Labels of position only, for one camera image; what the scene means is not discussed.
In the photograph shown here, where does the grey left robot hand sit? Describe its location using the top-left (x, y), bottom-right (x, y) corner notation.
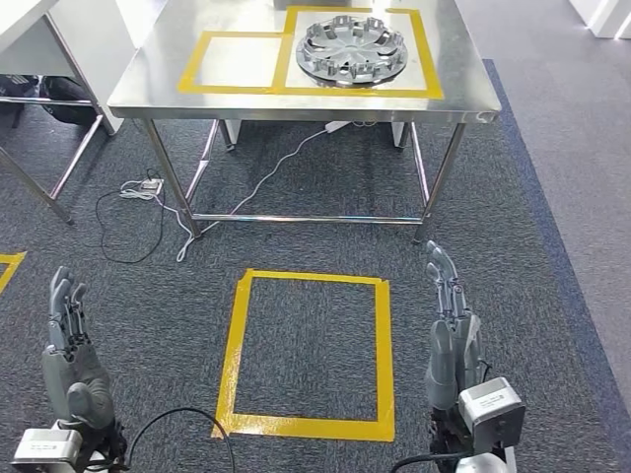
top-left (42, 266), bottom-right (115, 433)

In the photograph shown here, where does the white furniture panel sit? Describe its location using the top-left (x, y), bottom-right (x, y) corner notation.
top-left (569, 0), bottom-right (631, 40)

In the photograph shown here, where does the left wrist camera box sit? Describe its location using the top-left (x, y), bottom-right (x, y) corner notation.
top-left (11, 427), bottom-right (84, 473)

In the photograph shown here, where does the white power strip cable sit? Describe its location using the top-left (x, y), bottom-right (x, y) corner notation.
top-left (202, 127), bottom-right (329, 237)

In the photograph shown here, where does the grey plastic wheel hubcap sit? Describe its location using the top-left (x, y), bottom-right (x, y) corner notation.
top-left (295, 15), bottom-right (409, 90)

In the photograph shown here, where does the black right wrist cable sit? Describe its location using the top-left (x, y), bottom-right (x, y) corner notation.
top-left (389, 450), bottom-right (474, 473)

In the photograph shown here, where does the black floor cable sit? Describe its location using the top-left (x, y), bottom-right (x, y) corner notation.
top-left (94, 168), bottom-right (166, 266)

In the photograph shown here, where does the yellow floor tape square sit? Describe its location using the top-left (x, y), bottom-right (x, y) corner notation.
top-left (211, 268), bottom-right (396, 443)
top-left (0, 250), bottom-right (28, 297)

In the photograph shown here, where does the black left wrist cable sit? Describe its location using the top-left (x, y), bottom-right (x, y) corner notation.
top-left (125, 407), bottom-right (237, 473)

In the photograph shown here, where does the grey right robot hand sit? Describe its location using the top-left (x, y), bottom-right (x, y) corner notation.
top-left (424, 239), bottom-right (487, 413)

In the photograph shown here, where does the white desk with steel legs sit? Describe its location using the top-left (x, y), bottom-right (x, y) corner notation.
top-left (0, 0), bottom-right (136, 227)

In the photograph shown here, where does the black bag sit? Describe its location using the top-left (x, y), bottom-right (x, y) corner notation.
top-left (0, 73), bottom-right (100, 128)

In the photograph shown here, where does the white tangled floor cable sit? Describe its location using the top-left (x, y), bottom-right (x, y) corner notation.
top-left (119, 179), bottom-right (198, 264)

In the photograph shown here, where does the steel workbench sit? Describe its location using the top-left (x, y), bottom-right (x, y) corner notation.
top-left (107, 0), bottom-right (502, 244)

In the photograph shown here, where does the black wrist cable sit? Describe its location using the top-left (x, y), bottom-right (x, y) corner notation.
top-left (125, 407), bottom-right (237, 473)
top-left (389, 450), bottom-right (474, 473)

